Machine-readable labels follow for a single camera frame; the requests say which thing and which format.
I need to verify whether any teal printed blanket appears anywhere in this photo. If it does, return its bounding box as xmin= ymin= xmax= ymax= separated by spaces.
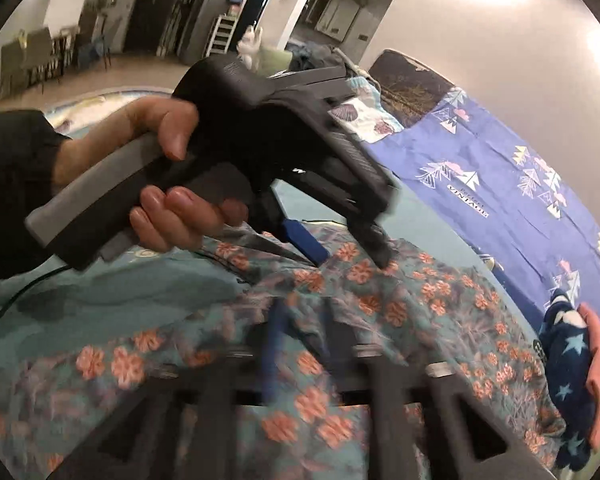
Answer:
xmin=0 ymin=87 xmax=543 ymax=361

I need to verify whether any blue clothes pile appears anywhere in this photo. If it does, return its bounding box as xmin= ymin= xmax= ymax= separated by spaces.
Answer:
xmin=285 ymin=42 xmax=352 ymax=74

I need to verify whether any shell print cloth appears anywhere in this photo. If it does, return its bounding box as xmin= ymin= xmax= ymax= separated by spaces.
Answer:
xmin=327 ymin=77 xmax=407 ymax=144

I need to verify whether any dark patterned pillow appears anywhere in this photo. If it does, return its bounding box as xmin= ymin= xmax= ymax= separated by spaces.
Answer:
xmin=369 ymin=49 xmax=454 ymax=117

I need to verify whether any pale green cloth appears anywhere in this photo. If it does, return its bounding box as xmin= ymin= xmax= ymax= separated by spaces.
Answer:
xmin=259 ymin=47 xmax=292 ymax=74

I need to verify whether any dark door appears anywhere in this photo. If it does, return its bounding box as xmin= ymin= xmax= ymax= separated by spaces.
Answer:
xmin=124 ymin=0 xmax=174 ymax=54

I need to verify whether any navy star print cloth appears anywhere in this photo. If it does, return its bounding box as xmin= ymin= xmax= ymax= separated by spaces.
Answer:
xmin=536 ymin=287 xmax=599 ymax=472

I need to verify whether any black cable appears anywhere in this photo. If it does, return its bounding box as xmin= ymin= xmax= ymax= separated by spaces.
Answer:
xmin=0 ymin=264 xmax=76 ymax=356

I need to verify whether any person's left hand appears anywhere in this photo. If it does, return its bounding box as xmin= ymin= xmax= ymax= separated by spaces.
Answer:
xmin=52 ymin=96 xmax=251 ymax=253

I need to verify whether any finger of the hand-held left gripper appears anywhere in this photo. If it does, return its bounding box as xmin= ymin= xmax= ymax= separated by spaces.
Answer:
xmin=278 ymin=216 xmax=329 ymax=267
xmin=351 ymin=209 xmax=400 ymax=270

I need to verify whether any grey tall cabinet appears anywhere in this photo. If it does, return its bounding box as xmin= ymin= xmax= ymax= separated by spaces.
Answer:
xmin=180 ymin=0 xmax=242 ymax=61

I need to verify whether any person's left forearm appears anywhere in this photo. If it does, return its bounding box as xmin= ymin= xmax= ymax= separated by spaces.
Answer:
xmin=0 ymin=109 xmax=75 ymax=292

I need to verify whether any white plush toy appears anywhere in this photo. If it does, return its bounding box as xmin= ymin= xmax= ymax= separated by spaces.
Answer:
xmin=237 ymin=25 xmax=264 ymax=69

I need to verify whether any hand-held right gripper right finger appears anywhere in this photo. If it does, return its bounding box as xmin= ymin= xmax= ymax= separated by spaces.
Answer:
xmin=324 ymin=317 xmax=557 ymax=480

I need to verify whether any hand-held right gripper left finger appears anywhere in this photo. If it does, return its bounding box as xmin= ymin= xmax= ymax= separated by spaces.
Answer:
xmin=45 ymin=300 xmax=301 ymax=480

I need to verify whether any white step ladder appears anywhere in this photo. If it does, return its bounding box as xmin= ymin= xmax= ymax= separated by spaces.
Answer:
xmin=207 ymin=14 xmax=239 ymax=59

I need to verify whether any blue tree print sheet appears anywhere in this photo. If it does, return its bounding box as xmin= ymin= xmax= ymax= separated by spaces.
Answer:
xmin=364 ymin=87 xmax=600 ymax=332

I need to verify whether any teal floral small garment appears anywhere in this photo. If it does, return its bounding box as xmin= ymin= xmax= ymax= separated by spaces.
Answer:
xmin=0 ymin=225 xmax=568 ymax=480

